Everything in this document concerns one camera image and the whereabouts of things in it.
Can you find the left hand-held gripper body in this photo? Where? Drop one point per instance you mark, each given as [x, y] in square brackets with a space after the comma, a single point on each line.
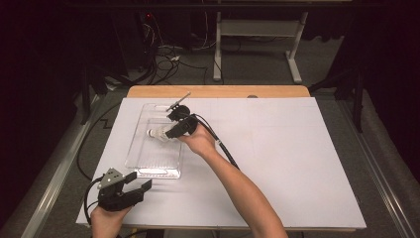
[114, 198]

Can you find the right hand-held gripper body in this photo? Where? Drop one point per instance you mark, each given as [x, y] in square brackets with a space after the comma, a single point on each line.
[188, 125]

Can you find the clear plastic container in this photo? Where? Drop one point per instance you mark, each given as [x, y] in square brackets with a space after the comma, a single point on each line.
[155, 158]

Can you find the person's right hand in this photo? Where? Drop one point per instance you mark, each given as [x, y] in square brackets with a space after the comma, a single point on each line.
[201, 143]

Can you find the person's left hand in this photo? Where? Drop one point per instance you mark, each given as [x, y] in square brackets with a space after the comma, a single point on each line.
[105, 223]

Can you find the wooden table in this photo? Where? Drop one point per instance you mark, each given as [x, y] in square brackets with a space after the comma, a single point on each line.
[214, 91]

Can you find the grey round knob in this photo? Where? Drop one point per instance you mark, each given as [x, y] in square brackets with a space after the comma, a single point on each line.
[252, 96]

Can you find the dark stand leg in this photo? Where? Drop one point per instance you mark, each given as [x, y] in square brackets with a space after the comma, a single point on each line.
[356, 99]
[87, 86]

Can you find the white table cover sheet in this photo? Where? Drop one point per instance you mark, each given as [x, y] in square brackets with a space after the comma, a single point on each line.
[297, 148]

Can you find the dark curtain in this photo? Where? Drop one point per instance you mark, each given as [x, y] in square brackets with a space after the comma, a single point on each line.
[33, 82]
[393, 82]

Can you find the aluminium rail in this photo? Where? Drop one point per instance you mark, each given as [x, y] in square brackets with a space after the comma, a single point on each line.
[379, 191]
[56, 175]

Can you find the white metal stand frame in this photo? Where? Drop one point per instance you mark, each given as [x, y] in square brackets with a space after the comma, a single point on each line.
[261, 28]

